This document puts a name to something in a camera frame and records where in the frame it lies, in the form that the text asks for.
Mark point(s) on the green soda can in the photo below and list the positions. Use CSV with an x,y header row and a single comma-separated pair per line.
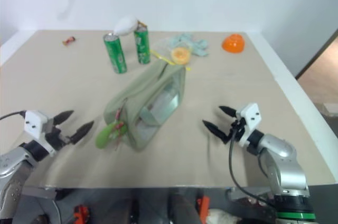
x,y
115,53
142,47

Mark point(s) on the orange red clamp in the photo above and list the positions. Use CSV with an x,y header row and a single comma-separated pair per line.
x,y
203,205
82,213

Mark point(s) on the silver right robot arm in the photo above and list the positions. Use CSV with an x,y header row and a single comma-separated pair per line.
x,y
282,166

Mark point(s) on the orange plastic bowl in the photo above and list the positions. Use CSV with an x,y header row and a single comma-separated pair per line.
x,y
233,44

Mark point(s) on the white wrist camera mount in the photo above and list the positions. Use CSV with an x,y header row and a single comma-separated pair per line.
x,y
249,123
34,125

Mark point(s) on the light blue crumpled cloth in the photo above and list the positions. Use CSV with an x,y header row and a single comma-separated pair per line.
x,y
191,44

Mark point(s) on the green plush zipper charm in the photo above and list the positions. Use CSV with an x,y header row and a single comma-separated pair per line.
x,y
105,134

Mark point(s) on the white cloth under table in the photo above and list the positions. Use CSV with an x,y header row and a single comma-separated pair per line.
x,y
223,216

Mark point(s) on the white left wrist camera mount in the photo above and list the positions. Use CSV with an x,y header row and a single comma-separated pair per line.
x,y
34,125

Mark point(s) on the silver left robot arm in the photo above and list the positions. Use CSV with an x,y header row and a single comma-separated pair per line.
x,y
10,166

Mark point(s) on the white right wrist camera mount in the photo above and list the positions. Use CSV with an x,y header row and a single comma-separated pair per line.
x,y
249,123

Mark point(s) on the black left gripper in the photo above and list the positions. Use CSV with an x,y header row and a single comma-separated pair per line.
x,y
56,135

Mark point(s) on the red candy wrapper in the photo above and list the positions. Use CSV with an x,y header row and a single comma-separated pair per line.
x,y
69,40

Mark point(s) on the olive green zip pouch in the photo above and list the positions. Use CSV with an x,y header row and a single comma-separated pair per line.
x,y
148,105

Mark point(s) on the yellow orange round sponge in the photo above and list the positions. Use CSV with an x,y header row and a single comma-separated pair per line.
x,y
180,55

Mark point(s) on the clear bag with yellow strip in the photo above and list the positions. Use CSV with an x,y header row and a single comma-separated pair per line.
x,y
165,48

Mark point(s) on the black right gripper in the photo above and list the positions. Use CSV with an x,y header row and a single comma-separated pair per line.
x,y
236,130

